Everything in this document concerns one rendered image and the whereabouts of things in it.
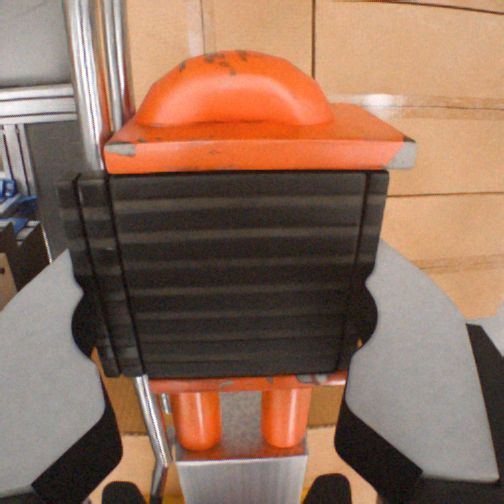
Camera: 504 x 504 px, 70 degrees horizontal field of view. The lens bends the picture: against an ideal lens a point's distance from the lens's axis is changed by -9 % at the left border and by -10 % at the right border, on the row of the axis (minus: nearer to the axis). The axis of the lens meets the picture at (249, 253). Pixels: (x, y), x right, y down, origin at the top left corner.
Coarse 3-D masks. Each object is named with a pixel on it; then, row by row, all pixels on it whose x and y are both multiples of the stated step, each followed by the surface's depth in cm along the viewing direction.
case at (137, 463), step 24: (96, 360) 48; (120, 384) 44; (120, 408) 41; (312, 408) 42; (336, 408) 42; (120, 432) 39; (144, 432) 39; (312, 432) 40; (144, 456) 40; (312, 456) 42; (336, 456) 43; (120, 480) 43; (144, 480) 43; (168, 480) 43; (312, 480) 45; (360, 480) 46
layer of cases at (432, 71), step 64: (128, 0) 62; (192, 0) 63; (256, 0) 63; (320, 0) 64; (384, 0) 65; (448, 0) 64; (320, 64) 70; (384, 64) 70; (448, 64) 71; (448, 128) 78; (448, 192) 85; (448, 256) 95
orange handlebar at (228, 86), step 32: (192, 64) 9; (224, 64) 9; (256, 64) 9; (288, 64) 10; (160, 96) 10; (192, 96) 9; (224, 96) 9; (256, 96) 9; (288, 96) 10; (320, 96) 10; (192, 416) 16; (288, 416) 16; (192, 448) 17
